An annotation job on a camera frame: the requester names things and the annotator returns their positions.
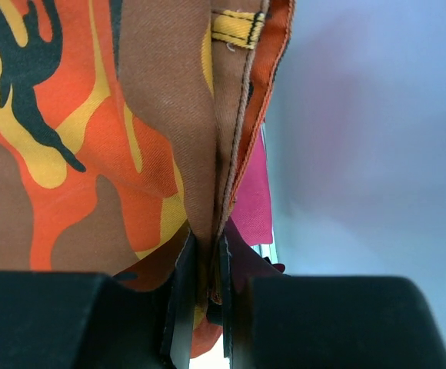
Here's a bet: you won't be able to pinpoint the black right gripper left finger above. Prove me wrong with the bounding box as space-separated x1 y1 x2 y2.
0 231 196 368

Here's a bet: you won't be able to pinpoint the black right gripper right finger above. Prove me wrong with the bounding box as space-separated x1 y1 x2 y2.
219 223 446 368

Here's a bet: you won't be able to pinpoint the orange camouflage trousers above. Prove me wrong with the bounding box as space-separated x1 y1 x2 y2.
0 1 295 358

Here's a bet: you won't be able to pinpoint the pink folded trousers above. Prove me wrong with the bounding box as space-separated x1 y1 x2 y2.
228 134 288 274

